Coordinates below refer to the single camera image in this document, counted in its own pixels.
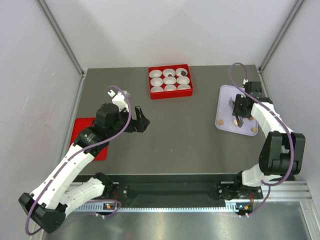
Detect red chocolate box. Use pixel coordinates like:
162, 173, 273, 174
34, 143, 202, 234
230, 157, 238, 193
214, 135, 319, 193
148, 64, 194, 100

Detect red box lid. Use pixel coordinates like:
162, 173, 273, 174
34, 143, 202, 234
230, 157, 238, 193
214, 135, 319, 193
69, 117, 108, 162

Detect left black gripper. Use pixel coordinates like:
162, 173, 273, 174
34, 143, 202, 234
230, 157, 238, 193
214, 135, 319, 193
107, 106, 150, 138

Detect lilac plastic tray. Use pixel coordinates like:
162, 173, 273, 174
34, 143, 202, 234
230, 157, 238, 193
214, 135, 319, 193
215, 85, 258, 137

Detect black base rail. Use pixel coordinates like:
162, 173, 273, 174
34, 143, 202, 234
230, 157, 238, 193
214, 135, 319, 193
69, 173, 266, 208

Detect aluminium frame profile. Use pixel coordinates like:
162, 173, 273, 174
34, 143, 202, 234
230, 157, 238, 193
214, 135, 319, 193
35, 0, 85, 77

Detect white paper cup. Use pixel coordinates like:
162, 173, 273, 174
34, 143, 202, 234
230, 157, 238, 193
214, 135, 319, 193
176, 76, 190, 85
162, 68, 176, 77
177, 84, 191, 91
150, 77, 163, 87
163, 76, 177, 85
164, 84, 177, 92
150, 86, 164, 93
175, 67, 188, 77
149, 69, 163, 78

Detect metal tongs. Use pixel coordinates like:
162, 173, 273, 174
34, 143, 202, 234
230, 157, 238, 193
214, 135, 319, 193
228, 97, 244, 128

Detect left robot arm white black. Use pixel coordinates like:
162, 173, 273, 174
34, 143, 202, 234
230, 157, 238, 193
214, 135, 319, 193
18, 103, 151, 234

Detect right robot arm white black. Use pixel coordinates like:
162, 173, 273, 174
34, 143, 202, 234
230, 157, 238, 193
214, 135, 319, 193
229, 79, 306, 198

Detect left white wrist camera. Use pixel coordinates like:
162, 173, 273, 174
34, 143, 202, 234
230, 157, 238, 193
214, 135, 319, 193
107, 89, 130, 112

